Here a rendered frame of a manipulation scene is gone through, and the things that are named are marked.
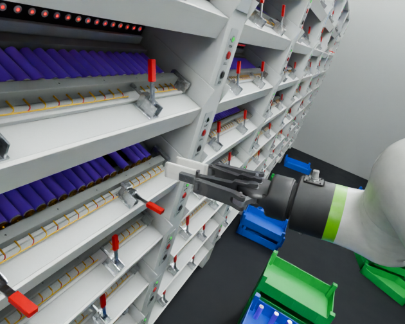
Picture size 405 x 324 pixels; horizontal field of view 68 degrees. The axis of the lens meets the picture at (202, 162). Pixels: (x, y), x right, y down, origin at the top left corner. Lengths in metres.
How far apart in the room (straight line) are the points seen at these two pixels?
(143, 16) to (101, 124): 0.15
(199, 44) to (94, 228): 0.42
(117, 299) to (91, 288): 0.23
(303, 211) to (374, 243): 0.10
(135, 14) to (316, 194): 0.35
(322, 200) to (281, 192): 0.06
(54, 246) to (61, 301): 0.19
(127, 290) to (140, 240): 0.19
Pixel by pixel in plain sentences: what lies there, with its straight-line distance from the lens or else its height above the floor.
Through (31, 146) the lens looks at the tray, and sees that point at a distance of 0.37.
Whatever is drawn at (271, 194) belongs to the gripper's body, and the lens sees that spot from 0.50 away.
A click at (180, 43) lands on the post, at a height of 1.19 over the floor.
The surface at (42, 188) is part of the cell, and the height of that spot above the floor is 0.94.
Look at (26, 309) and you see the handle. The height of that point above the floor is 0.92.
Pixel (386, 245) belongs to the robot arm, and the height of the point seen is 1.06.
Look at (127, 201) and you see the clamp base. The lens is 0.61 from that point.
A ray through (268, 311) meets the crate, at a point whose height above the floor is 0.35.
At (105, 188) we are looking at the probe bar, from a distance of 0.58.
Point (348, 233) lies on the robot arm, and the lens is 0.49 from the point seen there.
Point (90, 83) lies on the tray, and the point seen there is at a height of 1.12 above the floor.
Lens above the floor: 1.25
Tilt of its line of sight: 25 degrees down
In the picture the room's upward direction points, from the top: 18 degrees clockwise
